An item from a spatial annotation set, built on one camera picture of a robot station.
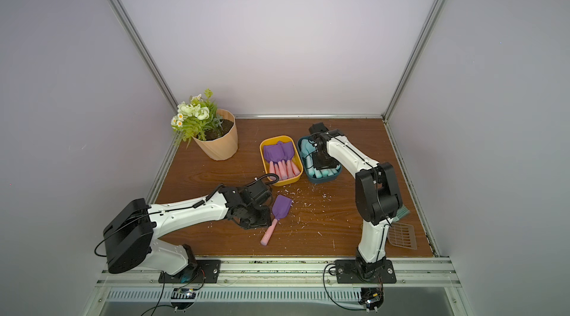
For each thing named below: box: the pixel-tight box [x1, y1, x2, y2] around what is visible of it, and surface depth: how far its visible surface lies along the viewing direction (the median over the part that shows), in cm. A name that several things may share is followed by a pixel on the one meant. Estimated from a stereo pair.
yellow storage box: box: [278, 135, 304, 187], surface depth 102 cm
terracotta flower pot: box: [192, 109, 239, 161], surface depth 96 cm
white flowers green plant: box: [170, 88, 224, 150], surface depth 82 cm
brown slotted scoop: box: [387, 222, 418, 250], surface depth 81 cm
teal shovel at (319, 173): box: [307, 164, 341, 179], surface depth 94 cm
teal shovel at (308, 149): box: [299, 138, 317, 176], surface depth 103 cm
